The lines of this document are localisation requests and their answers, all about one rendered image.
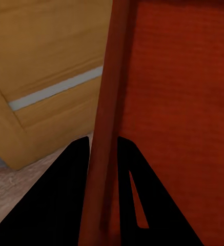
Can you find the storage box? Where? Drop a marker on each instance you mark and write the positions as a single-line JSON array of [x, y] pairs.
[[162, 87]]

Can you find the door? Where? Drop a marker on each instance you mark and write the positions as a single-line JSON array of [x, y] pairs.
[[52, 54]]

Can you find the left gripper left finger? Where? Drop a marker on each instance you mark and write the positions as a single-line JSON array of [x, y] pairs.
[[50, 212]]

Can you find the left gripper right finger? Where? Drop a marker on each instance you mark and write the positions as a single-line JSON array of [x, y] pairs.
[[167, 224]]

